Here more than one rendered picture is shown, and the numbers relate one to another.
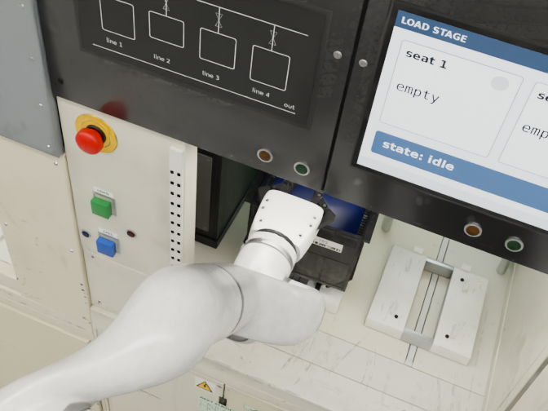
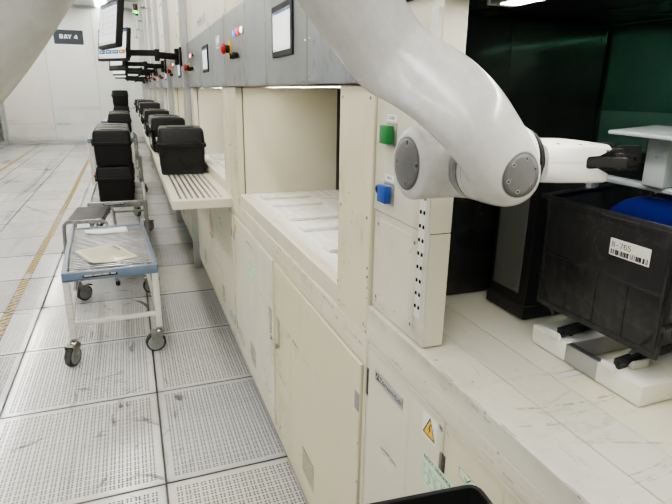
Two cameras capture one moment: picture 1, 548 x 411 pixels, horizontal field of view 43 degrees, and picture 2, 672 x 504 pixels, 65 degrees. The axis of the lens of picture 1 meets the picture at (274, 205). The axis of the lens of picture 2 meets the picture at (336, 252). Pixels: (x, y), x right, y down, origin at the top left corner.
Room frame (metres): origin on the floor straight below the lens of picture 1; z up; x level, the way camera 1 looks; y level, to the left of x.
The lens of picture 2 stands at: (0.09, -0.42, 1.27)
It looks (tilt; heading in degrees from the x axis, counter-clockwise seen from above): 17 degrees down; 54
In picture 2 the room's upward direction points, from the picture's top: 1 degrees clockwise
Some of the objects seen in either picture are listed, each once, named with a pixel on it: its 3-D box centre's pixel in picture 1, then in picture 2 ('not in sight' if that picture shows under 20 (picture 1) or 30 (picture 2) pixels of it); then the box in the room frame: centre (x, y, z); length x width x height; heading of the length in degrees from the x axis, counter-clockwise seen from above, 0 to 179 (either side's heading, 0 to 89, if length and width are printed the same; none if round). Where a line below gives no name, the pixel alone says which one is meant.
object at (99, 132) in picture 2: not in sight; (112, 146); (1.13, 3.84, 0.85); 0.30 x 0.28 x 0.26; 74
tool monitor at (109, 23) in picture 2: not in sight; (139, 34); (1.20, 3.22, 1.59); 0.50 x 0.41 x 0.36; 165
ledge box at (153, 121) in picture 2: not in sight; (166, 133); (1.54, 3.84, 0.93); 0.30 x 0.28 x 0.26; 77
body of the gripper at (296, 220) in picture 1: (284, 227); (550, 158); (0.72, -0.02, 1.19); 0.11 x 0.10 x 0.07; 165
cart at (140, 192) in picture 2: not in sight; (121, 216); (1.21, 4.15, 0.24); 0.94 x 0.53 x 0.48; 74
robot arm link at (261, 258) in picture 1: (251, 294); (456, 162); (0.58, 0.01, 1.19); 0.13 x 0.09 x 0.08; 165
